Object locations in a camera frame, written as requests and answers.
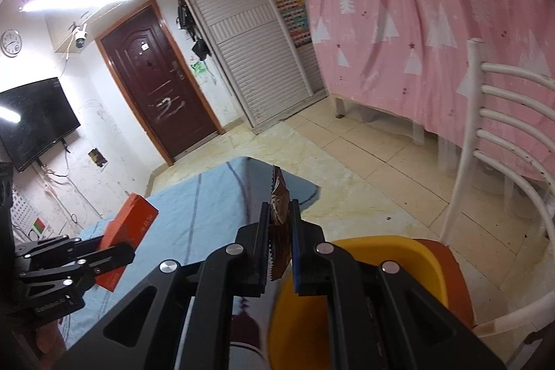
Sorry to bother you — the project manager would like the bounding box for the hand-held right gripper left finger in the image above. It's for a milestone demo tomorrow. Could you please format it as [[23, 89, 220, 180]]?
[[54, 203, 272, 370]]

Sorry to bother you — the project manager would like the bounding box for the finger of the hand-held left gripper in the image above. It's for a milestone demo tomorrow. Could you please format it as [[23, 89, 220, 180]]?
[[19, 244, 136, 301], [15, 235, 105, 267]]

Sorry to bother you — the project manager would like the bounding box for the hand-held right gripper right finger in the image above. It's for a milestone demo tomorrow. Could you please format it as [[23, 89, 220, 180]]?
[[290, 199, 508, 370]]

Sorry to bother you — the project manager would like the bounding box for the orange cardboard box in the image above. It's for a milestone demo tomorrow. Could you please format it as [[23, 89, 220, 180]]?
[[94, 192, 160, 292]]

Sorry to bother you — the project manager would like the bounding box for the brown snack wrapper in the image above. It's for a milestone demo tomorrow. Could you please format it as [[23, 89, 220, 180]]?
[[268, 165, 292, 281]]

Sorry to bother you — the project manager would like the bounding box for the yellow plastic bin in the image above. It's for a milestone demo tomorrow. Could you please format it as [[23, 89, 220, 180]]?
[[268, 235, 449, 370]]

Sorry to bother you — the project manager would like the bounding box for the person's left forearm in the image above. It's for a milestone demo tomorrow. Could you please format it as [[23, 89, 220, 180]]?
[[0, 301, 72, 366]]

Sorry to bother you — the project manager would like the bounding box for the light blue blanket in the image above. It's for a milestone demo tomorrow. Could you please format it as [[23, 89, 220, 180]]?
[[61, 157, 322, 353]]

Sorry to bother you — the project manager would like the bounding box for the black flat television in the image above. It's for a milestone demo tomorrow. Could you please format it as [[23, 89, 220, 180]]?
[[0, 77, 82, 173]]

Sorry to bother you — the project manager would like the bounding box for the white sheer netting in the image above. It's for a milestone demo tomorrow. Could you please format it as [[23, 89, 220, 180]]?
[[347, 99, 478, 175]]

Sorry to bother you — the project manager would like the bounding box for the dark red door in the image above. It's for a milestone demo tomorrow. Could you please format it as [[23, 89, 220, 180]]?
[[95, 0, 224, 166]]

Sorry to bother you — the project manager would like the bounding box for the white slatted wardrobe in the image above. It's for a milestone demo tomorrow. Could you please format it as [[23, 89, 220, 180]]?
[[173, 0, 328, 134]]

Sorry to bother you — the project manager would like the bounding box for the small black hanging bag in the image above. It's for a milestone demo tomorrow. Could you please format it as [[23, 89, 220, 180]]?
[[191, 37, 211, 61]]

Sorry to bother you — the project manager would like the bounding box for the white chair with orange seat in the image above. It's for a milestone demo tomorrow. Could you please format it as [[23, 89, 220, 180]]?
[[412, 38, 555, 353]]

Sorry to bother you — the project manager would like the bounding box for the large black hanging bag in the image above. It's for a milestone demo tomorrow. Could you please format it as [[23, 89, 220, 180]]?
[[177, 0, 196, 30]]

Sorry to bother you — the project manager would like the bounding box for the white wall cable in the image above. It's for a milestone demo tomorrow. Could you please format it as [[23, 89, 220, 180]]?
[[37, 162, 100, 232]]

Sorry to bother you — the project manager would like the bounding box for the white security camera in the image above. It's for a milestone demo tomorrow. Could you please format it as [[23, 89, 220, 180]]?
[[69, 22, 89, 50]]

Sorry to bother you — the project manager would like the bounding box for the round wall clock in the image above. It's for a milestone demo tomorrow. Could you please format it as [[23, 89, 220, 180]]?
[[1, 29, 22, 58]]

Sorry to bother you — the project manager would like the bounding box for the colourful grid wall poster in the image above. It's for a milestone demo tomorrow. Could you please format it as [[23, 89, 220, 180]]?
[[271, 0, 310, 49]]

